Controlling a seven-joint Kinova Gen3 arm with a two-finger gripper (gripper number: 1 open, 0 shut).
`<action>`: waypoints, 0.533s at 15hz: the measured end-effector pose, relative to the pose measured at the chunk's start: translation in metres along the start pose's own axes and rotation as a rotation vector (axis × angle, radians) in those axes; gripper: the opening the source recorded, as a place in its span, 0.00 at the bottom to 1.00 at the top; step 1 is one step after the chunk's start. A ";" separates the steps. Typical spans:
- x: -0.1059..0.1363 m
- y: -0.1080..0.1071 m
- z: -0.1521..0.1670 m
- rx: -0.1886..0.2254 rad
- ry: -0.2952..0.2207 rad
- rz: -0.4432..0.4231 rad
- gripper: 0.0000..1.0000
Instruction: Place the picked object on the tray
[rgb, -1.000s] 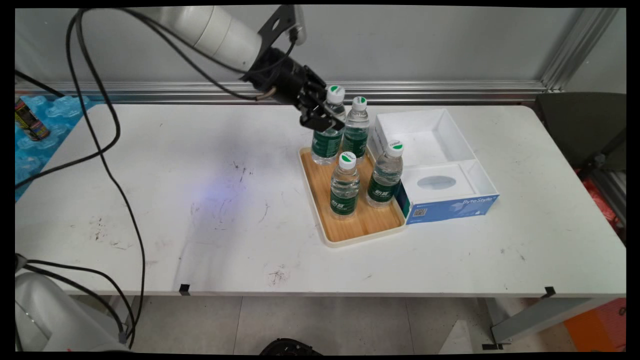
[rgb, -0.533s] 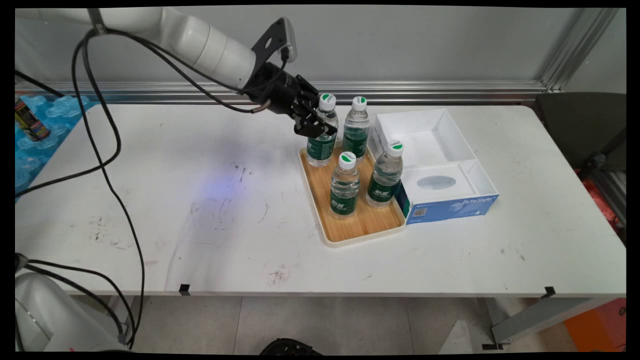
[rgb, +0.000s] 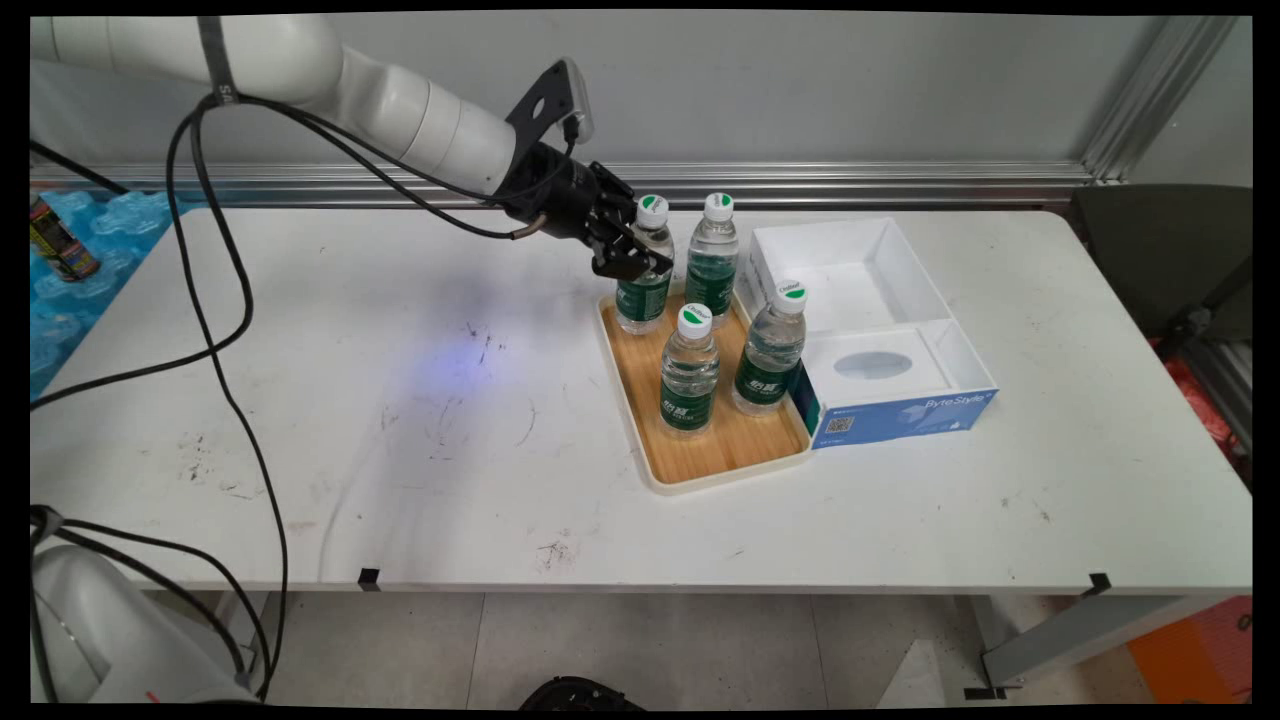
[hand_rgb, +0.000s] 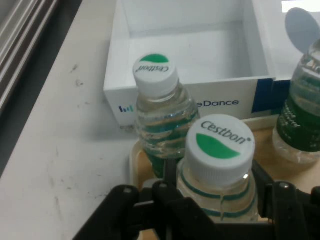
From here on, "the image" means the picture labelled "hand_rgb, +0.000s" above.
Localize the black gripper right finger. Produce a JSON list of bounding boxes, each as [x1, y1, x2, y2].
[[251, 161, 320, 240]]

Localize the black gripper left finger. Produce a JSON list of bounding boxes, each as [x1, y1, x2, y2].
[[72, 158, 216, 240]]

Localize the clear water bottle green label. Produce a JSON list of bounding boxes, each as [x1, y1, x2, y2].
[[132, 52, 201, 180], [176, 114, 260, 223], [272, 7, 320, 165]]

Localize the plain white box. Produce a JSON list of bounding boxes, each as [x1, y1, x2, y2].
[[249, 0, 320, 118]]

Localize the white box with blue print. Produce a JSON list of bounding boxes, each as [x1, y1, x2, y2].
[[103, 0, 276, 127]]

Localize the aluminium window frame rails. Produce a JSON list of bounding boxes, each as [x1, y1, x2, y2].
[[0, 0, 60, 108]]

